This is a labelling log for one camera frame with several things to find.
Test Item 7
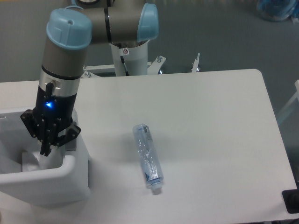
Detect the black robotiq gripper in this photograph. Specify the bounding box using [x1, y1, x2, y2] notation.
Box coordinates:
[20, 87, 81, 156]

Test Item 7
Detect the clear plastic wrapper bag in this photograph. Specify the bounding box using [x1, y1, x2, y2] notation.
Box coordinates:
[21, 152, 48, 172]

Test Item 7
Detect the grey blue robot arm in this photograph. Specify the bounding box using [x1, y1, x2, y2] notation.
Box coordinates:
[21, 0, 159, 156]

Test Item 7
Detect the white trash can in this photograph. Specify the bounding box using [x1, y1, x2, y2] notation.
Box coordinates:
[0, 107, 91, 206]

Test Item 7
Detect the crushed clear plastic bottle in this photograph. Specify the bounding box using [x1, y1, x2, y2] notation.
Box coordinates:
[133, 124, 164, 195]

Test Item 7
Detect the black device at edge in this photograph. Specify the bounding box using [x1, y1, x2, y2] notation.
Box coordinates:
[282, 189, 299, 214]

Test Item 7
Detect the blue plastic bag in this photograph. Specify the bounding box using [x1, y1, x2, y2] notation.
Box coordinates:
[256, 0, 299, 22]

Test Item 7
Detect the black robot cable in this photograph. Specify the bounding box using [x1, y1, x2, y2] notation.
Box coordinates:
[118, 43, 130, 77]

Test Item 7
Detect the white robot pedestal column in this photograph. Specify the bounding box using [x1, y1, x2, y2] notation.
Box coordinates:
[110, 40, 150, 68]

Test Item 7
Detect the white pedestal base frame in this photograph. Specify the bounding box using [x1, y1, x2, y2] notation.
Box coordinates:
[80, 53, 201, 79]

